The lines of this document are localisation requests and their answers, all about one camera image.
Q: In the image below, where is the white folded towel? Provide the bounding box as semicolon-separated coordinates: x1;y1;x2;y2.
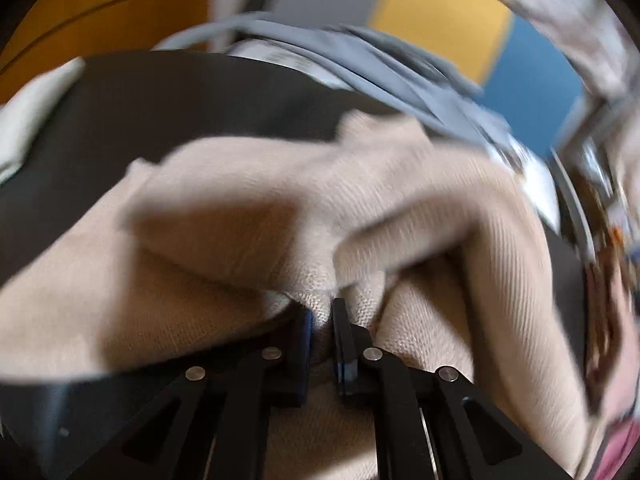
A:
0;57;87;186

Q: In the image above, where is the blue-grey garment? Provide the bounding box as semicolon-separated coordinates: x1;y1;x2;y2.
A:
155;12;511;156

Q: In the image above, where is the grey yellow blue chair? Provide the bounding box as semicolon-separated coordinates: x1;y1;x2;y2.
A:
152;0;598;266

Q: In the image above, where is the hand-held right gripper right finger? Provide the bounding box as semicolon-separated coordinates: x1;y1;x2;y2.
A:
331;298;576;480

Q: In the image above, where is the pink folded sweater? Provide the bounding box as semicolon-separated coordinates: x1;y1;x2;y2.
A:
587;260;640;423

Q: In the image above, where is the white deer print cushion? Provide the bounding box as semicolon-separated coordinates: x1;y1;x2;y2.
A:
225;40;561;233

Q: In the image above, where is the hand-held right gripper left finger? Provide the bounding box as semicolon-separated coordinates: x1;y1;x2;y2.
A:
65;310;316;480

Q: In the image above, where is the beige knit sweater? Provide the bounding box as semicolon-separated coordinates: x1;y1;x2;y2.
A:
0;110;608;480

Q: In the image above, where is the magenta cloth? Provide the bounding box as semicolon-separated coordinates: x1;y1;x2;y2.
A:
592;417;640;480

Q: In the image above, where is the wooden wardrobe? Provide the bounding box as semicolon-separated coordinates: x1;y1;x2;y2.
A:
0;0;216;106

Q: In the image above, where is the pink patterned hanging quilt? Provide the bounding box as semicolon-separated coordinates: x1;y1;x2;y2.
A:
425;0;631;101

